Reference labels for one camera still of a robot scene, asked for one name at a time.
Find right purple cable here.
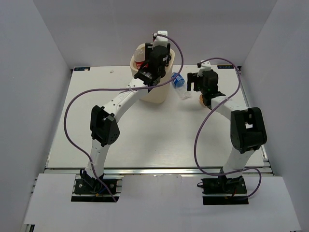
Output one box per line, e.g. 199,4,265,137
194,57,262,200

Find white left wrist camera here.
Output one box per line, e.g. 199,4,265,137
152,30,168,49

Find orange juice bottle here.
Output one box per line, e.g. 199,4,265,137
199,95,205,106

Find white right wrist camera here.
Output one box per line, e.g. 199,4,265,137
197,61,211,77

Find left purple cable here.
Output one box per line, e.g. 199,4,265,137
63,35,184,203

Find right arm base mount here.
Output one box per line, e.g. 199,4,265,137
197,176,249,205

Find blue label bottle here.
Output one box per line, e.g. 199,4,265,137
171,72,191,100

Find small red cap bottle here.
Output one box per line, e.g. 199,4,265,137
133,47,145,70

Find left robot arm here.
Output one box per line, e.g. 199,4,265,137
83,42,171,193

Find beige plastic bin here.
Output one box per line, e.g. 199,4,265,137
130,49,175,104

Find purple cable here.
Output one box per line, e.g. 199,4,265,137
63,35,184,203
194,57,262,200

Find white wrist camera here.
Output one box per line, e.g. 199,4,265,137
197,61,211,77
152,30,168,49

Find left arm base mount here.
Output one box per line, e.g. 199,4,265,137
71,169,122,203

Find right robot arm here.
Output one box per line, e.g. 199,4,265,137
187,69,267,193

